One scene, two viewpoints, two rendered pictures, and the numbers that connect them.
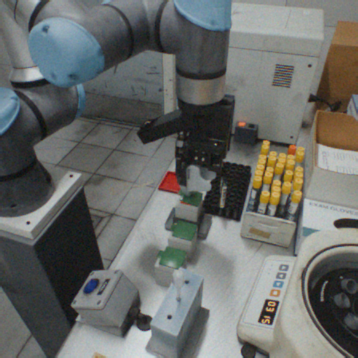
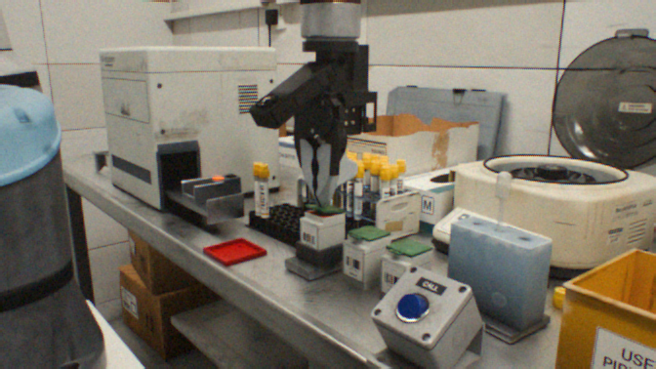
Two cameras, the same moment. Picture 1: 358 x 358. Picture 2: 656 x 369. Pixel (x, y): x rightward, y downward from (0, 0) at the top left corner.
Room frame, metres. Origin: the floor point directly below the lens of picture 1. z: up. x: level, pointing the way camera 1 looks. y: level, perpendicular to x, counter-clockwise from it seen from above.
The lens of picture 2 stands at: (0.15, 0.53, 1.15)
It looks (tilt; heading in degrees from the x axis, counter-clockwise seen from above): 14 degrees down; 301
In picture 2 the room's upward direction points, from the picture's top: straight up
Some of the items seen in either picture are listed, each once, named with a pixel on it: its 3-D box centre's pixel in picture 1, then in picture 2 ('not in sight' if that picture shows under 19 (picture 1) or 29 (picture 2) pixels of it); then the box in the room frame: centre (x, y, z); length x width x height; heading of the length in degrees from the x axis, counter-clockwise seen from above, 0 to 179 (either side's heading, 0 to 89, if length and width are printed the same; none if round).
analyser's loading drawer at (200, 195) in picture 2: not in sight; (197, 192); (0.78, -0.09, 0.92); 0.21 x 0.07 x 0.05; 161
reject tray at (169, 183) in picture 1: (176, 182); (234, 251); (0.61, 0.01, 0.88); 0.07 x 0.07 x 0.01; 71
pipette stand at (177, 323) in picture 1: (178, 316); (495, 273); (0.25, 0.00, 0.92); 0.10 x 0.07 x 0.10; 156
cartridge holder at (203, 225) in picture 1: (188, 218); (322, 254); (0.48, -0.02, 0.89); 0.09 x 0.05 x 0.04; 71
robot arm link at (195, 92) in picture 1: (200, 83); (329, 24); (0.48, -0.03, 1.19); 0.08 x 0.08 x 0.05
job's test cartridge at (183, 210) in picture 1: (188, 209); (322, 234); (0.48, -0.02, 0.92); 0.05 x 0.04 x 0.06; 71
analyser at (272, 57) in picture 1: (261, 73); (192, 120); (0.94, -0.24, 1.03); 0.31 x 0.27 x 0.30; 161
